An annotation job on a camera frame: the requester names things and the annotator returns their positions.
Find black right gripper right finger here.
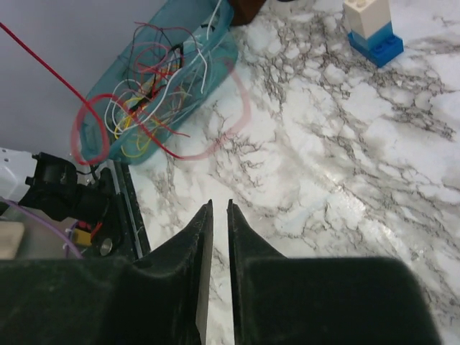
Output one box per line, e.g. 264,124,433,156
227,203,441,344

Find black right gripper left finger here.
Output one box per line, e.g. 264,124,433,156
1,203,213,344

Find long red wire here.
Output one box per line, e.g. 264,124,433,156
0,21,252,166

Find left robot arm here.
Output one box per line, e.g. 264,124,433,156
1,147,114,224

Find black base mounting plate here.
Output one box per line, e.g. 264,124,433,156
71,161,150,261

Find teal transparent plastic tray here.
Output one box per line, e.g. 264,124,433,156
77,1,238,165

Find blue toy brick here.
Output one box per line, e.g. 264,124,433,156
348,21,404,68

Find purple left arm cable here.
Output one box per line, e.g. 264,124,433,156
0,199,86,259

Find white wire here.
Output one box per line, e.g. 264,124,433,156
103,0,224,136

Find yellow wire in tray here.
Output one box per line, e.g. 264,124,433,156
114,96,173,159

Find black wire in tray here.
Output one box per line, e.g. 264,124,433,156
125,42,188,112

